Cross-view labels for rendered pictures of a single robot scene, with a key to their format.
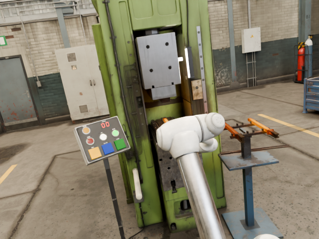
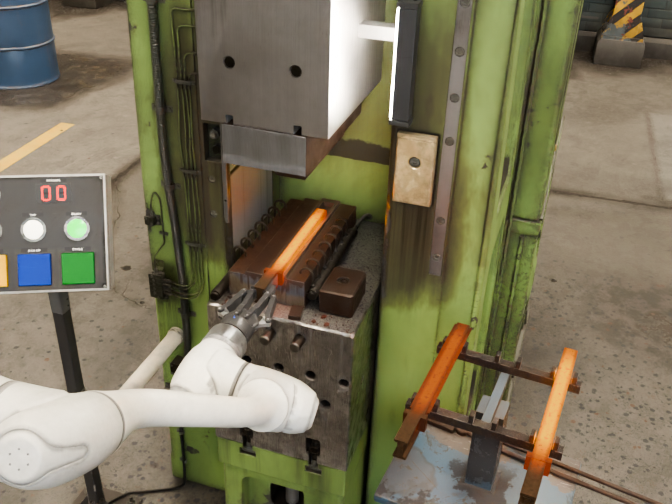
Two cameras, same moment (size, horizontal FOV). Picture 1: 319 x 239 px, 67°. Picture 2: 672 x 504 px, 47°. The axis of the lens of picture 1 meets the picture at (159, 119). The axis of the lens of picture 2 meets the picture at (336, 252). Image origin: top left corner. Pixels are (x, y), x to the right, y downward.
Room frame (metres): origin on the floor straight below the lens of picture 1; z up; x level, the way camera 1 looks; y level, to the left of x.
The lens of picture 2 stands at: (0.57, -0.88, 2.02)
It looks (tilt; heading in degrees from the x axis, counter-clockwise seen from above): 31 degrees down; 25
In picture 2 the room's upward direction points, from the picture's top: 2 degrees clockwise
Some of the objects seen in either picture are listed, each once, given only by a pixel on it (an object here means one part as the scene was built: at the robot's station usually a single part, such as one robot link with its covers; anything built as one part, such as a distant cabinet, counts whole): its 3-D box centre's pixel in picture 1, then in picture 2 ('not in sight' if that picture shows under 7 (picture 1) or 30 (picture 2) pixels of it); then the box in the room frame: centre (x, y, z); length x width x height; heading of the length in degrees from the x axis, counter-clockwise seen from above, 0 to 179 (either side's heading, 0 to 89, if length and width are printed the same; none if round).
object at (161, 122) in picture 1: (165, 127); (296, 245); (2.15, -0.04, 0.96); 0.42 x 0.20 x 0.09; 7
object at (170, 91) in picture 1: (159, 89); (297, 117); (2.15, -0.04, 1.32); 0.42 x 0.20 x 0.10; 7
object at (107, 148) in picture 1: (107, 148); (35, 269); (1.68, 0.41, 1.01); 0.07 x 0.05 x 0.07; 122
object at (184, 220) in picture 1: (180, 193); (313, 446); (2.17, -0.10, 0.23); 0.55 x 0.37 x 0.47; 7
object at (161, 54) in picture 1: (160, 60); (315, 16); (2.16, -0.08, 1.56); 0.42 x 0.39 x 0.40; 7
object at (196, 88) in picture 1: (196, 89); (414, 169); (2.11, -0.36, 1.27); 0.09 x 0.02 x 0.17; 97
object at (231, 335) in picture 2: not in sight; (224, 345); (1.66, -0.13, 0.99); 0.09 x 0.06 x 0.09; 97
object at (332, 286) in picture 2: not in sight; (343, 291); (2.02, -0.24, 0.95); 0.12 x 0.08 x 0.06; 7
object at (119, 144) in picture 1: (119, 144); (78, 268); (1.74, 0.33, 1.01); 0.07 x 0.05 x 0.07; 122
